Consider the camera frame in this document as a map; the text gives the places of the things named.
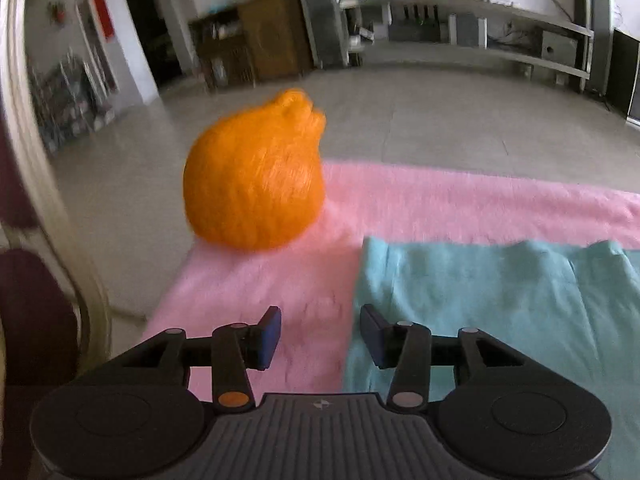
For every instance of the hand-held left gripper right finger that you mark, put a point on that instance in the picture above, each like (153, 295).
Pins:
(372, 340)

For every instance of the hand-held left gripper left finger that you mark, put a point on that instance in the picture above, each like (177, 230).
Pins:
(267, 340)

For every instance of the teal garment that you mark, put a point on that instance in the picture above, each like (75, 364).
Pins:
(500, 300)

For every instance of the pink blanket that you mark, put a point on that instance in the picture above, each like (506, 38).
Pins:
(425, 200)

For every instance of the orange fruit-shaped toy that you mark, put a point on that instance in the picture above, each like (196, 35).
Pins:
(255, 180)

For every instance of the dark red chair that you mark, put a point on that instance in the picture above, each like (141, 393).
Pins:
(35, 310)

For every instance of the brown wooden cabinet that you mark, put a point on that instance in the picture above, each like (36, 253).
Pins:
(270, 40)

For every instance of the cluttered shelf rack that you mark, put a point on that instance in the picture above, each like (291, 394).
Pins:
(70, 105)

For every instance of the tall grey cabinet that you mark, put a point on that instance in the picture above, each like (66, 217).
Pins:
(325, 15)

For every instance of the long grey media bench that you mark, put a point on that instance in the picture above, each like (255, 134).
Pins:
(500, 30)

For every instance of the black cabinet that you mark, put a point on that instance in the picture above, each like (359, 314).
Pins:
(625, 75)

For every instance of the red wall banner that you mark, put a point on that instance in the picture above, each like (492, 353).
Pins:
(100, 5)

